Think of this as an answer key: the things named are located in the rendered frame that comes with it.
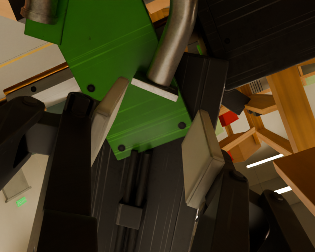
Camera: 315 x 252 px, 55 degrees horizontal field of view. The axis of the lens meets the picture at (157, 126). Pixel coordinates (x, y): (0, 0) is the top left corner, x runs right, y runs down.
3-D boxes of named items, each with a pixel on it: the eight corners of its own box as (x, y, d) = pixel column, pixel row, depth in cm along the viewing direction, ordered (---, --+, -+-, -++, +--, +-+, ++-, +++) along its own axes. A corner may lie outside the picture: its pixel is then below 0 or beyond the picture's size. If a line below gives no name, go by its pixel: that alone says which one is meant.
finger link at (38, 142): (68, 171, 12) (-2, 144, 12) (97, 125, 17) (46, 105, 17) (79, 140, 12) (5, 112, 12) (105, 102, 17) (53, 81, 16)
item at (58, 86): (49, 89, 68) (54, 101, 68) (1, 89, 52) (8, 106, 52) (216, 16, 60) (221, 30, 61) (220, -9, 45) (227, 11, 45)
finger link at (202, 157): (212, 156, 14) (227, 162, 14) (199, 108, 20) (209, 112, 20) (185, 206, 15) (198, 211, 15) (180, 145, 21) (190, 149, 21)
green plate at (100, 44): (62, 10, 42) (126, 138, 49) (38, 9, 35) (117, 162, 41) (137, -27, 40) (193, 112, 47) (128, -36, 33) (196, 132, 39)
